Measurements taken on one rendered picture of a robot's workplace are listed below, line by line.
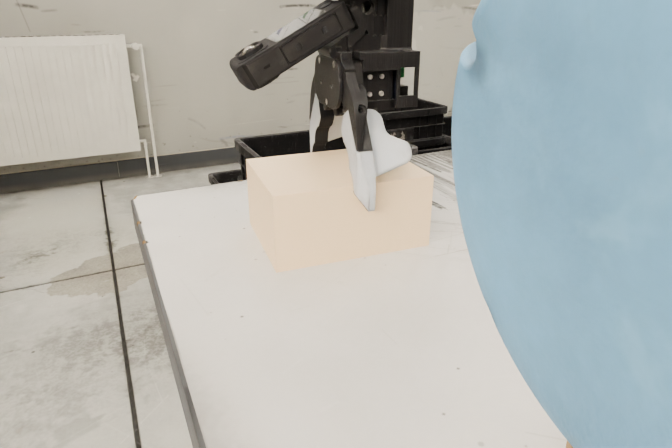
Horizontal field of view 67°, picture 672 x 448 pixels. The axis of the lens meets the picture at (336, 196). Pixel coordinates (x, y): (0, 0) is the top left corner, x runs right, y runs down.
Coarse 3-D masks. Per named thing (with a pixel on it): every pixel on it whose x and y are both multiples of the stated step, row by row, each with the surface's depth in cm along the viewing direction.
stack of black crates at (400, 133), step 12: (396, 108) 201; (408, 108) 197; (420, 108) 190; (432, 108) 173; (444, 108) 176; (384, 120) 166; (396, 120) 170; (408, 120) 172; (420, 120) 174; (432, 120) 176; (396, 132) 171; (408, 132) 173; (420, 132) 176; (432, 132) 178; (420, 144) 176; (432, 144) 178
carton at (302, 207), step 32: (256, 160) 54; (288, 160) 54; (320, 160) 54; (256, 192) 51; (288, 192) 45; (320, 192) 45; (352, 192) 46; (384, 192) 48; (416, 192) 49; (256, 224) 53; (288, 224) 45; (320, 224) 46; (352, 224) 47; (384, 224) 49; (416, 224) 50; (288, 256) 46; (320, 256) 47; (352, 256) 49
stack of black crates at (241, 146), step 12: (288, 132) 141; (300, 132) 142; (240, 144) 129; (252, 144) 137; (264, 144) 138; (276, 144) 140; (288, 144) 141; (300, 144) 143; (336, 144) 148; (240, 156) 135; (252, 156) 120; (264, 156) 139
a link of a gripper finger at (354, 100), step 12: (348, 72) 44; (348, 84) 44; (360, 84) 45; (348, 96) 44; (360, 96) 44; (348, 108) 45; (360, 108) 44; (360, 120) 44; (360, 132) 44; (360, 144) 44
